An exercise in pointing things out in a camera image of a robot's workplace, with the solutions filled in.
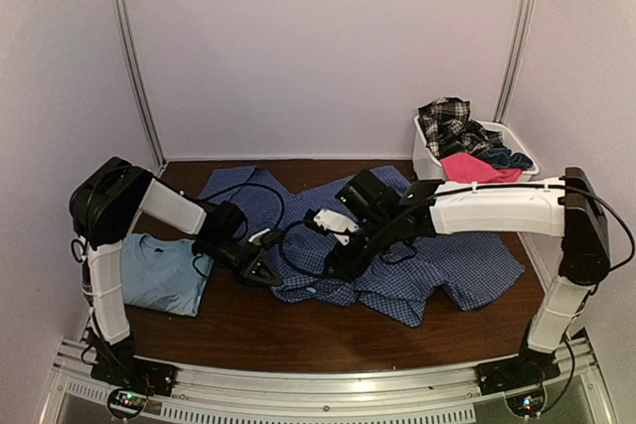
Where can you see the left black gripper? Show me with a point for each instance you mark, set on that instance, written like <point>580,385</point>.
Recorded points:
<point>248,262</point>

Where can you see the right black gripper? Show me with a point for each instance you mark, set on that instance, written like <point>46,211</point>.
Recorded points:
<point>350,267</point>

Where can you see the blue dotted shirt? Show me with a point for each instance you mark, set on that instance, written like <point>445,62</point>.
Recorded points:
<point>473,268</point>

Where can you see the light blue printed t-shirt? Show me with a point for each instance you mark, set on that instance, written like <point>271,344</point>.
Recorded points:
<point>163,275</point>

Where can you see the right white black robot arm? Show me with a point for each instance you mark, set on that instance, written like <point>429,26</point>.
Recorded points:
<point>566,207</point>

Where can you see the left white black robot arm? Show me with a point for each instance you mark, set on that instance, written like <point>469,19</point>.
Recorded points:
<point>103,210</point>

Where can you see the white plastic laundry basket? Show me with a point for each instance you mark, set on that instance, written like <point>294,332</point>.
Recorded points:
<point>426,166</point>

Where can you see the pink garment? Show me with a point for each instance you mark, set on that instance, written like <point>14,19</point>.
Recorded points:
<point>465,169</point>

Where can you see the dark plaid shirt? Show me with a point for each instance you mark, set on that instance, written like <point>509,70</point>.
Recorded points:
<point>448,129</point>

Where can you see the navy blue garment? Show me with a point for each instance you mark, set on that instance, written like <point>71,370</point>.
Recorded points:
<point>504,158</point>

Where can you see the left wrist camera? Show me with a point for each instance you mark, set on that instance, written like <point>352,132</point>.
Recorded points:
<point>267,238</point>

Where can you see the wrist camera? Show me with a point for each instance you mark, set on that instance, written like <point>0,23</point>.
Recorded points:
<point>267,238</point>
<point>327,222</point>

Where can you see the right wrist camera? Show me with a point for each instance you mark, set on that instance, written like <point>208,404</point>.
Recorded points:
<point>327,222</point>

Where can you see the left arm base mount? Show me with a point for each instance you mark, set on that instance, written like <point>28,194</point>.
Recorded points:
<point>133,390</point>

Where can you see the front aluminium frame rail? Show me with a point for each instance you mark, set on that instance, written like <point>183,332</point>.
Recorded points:
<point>439,394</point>

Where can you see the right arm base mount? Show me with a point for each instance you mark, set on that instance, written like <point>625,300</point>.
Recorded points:
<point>521,380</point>

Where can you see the left aluminium frame post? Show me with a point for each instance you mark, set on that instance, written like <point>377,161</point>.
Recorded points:
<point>137,84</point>

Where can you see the aluminium frame post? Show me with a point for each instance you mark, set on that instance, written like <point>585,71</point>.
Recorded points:
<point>137,84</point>
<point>523,23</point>

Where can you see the right aluminium frame post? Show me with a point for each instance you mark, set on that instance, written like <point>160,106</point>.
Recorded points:
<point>523,23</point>

